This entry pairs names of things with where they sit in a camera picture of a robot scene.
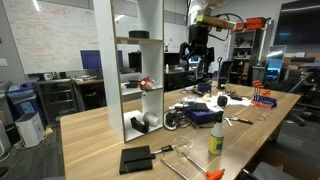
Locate white paper cup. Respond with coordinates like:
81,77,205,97
142,111,161,128

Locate olive wrist camera block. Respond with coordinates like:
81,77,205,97
194,13,237,31

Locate blue computer monitor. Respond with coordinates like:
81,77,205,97
79,49,125,70

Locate black round disc object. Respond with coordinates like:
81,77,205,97
128,30,151,40

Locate thin metal rod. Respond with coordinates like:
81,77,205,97
159,158,191,180

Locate blue box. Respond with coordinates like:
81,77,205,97
184,107,218,127

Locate small metal wrench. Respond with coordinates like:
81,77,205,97
223,116,235,128

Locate bundle of black cables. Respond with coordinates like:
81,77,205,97
162,107,192,132

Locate dark flat monitor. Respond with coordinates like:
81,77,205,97
163,52,181,68

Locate white air purifier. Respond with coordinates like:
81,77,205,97
14,111,47,149

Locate yellow label spray bottle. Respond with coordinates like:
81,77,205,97
208,110,225,157

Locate orange storage boxes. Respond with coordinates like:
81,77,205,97
234,16,268,32

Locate black metal cabinet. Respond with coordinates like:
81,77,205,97
35,78,80,127

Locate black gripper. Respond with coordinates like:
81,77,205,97
179,23,216,75

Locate whiteboard with writing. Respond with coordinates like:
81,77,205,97
1,0,188,75

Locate blue recycling bin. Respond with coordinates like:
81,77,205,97
6,81,42,122

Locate small black shelf object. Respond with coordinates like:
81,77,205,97
124,79,140,90

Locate clear plastic cup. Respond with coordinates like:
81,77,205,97
171,135,195,158

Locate small black round speaker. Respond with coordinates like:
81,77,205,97
216,95,229,108

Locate orange handled T hex key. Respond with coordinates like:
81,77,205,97
181,151,226,180

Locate orange hex key set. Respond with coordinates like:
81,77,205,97
250,79,278,110

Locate large dark wall screen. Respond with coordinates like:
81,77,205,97
272,0,320,47

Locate black flat case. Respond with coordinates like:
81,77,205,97
187,102,210,113

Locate digital caliper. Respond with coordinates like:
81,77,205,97
150,144,175,156

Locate grey padded chair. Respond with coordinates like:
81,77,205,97
239,161,299,180

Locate black office chair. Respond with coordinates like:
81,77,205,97
216,59,235,91

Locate grey storage rack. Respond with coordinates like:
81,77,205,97
227,28,268,87

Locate white shelf unit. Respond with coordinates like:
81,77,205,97
92,0,165,144

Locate white papers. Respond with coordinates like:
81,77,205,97
173,92,255,114

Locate red object in plastic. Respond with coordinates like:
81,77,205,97
138,76,157,92

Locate black flat box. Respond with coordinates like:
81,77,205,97
118,145,157,175

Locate brown wooden desk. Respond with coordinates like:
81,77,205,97
72,77,107,112

